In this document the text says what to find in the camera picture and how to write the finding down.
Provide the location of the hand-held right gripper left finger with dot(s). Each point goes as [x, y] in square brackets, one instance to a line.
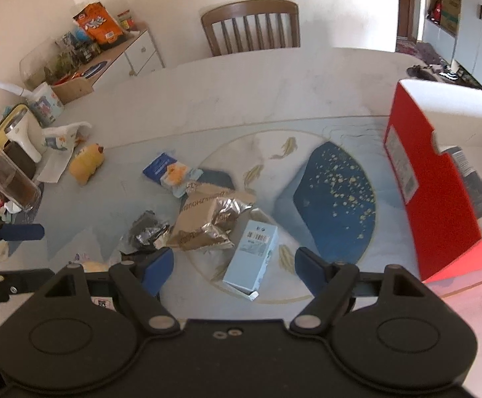
[160, 269]

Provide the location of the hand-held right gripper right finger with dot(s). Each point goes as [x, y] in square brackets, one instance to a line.
[309, 273]

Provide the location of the light blue small box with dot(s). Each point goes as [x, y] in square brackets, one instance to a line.
[251, 257]

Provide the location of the red cardboard box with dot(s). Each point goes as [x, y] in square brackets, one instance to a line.
[432, 199]

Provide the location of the white marble desktop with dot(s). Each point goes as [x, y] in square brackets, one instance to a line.
[266, 87]

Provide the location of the black foil packet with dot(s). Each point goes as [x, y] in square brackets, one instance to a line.
[141, 232]

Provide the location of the clear glass jar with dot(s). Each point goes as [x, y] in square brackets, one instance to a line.
[10, 178]

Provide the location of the brown silver foil bag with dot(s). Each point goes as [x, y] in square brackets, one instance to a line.
[208, 215]

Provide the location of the white paper sheet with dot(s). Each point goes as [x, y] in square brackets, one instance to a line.
[54, 166]

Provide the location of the round glass turntable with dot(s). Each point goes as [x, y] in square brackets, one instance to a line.
[332, 199]

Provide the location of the yellow plush toy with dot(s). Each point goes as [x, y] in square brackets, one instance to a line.
[86, 161]

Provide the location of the white appliance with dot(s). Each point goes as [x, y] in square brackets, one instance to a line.
[21, 132]

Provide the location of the blue orange packet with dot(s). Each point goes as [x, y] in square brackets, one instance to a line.
[162, 168]

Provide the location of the white printed plastic bag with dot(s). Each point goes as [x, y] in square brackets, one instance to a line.
[62, 132]

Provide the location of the dark blue pouch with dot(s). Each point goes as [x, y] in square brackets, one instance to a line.
[220, 176]

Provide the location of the white paper roll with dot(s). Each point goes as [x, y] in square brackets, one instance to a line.
[10, 87]

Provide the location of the low cardboard box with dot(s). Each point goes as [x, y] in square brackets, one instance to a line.
[75, 89]

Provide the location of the glass fish bowl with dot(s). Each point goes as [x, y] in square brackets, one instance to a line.
[48, 64]

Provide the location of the blue round plate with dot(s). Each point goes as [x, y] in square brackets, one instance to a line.
[95, 67]

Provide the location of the grey labelled bottle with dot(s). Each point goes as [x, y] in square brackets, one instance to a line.
[469, 182]

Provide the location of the white side cabinet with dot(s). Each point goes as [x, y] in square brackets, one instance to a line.
[139, 56]

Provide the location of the orange snack bag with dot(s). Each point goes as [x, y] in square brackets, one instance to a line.
[100, 23]

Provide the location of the dark slipper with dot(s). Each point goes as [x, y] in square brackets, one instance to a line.
[419, 70]

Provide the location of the small colourful box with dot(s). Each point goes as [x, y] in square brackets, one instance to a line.
[127, 20]

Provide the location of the small stand on table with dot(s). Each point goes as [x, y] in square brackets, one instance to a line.
[448, 73]

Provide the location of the purple patterned rug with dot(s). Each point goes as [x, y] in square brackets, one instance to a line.
[415, 49]

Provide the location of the brown wooden chair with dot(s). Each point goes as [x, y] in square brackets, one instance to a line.
[249, 8]

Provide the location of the red bag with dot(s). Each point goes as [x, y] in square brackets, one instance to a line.
[434, 12]

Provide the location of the white tall cabinet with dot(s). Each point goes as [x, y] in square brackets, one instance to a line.
[479, 33]

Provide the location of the tall cardboard box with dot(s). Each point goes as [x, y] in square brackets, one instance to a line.
[450, 8]

